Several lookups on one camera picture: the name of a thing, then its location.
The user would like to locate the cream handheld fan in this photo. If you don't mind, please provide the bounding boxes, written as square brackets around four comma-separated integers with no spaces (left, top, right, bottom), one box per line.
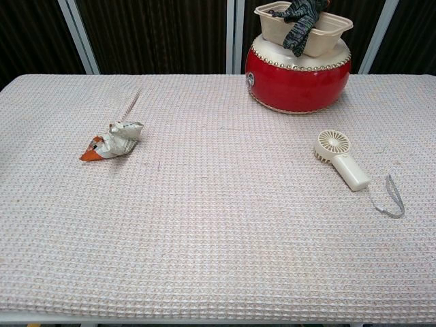
[313,129,371,191]

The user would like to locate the pink waffle-weave tablecloth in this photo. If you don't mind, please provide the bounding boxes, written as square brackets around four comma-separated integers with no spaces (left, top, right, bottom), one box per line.
[0,73,436,324]

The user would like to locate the beige rectangular food container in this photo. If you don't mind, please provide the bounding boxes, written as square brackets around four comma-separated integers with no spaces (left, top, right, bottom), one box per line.
[253,0,354,58]

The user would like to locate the grey striped sock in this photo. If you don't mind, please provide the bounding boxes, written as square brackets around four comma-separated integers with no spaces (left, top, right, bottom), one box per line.
[270,0,330,58]

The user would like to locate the white partition frame post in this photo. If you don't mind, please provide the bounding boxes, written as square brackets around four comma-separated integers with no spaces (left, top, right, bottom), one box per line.
[357,0,400,75]
[225,0,245,75]
[57,0,100,76]

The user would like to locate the crumpled orange snack wrapper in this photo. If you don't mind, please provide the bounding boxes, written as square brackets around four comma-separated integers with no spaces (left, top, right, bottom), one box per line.
[79,121,144,161]

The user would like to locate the red drum with studs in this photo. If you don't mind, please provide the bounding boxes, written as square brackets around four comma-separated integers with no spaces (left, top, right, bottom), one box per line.
[245,33,352,115]

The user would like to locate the thin dark thread loop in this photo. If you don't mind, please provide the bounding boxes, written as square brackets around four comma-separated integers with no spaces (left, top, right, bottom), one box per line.
[366,174,406,219]

